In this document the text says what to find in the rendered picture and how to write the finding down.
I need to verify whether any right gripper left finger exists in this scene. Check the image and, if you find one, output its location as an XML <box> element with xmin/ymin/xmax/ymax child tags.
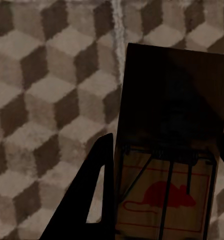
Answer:
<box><xmin>39</xmin><ymin>133</ymin><xmax>115</xmax><ymax>240</ymax></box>

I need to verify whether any mousetrap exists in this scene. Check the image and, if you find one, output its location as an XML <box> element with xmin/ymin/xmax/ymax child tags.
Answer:
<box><xmin>113</xmin><ymin>43</ymin><xmax>224</xmax><ymax>240</ymax></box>

